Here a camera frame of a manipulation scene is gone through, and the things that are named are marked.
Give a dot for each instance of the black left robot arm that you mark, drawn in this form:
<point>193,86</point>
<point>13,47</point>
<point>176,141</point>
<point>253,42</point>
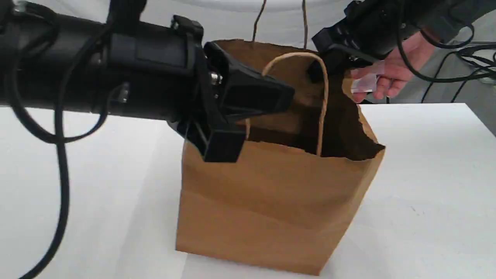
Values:
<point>126,67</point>

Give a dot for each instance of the dark sleeved forearm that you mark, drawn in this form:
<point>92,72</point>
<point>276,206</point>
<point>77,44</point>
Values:
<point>444,23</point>

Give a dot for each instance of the clear plastic packet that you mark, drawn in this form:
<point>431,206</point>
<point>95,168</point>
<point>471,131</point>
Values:
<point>368,83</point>

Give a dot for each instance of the brown paper bag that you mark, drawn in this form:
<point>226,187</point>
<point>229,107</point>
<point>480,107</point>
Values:
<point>297,185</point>

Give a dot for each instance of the grey backdrop cloth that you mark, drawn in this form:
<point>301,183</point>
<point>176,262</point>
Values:
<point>281,23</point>

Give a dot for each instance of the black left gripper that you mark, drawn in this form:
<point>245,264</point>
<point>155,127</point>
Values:
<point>202,81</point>

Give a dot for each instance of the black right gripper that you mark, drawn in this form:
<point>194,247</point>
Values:
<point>368,27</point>

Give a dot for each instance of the person's bare hand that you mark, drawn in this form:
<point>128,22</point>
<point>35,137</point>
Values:
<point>396,74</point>

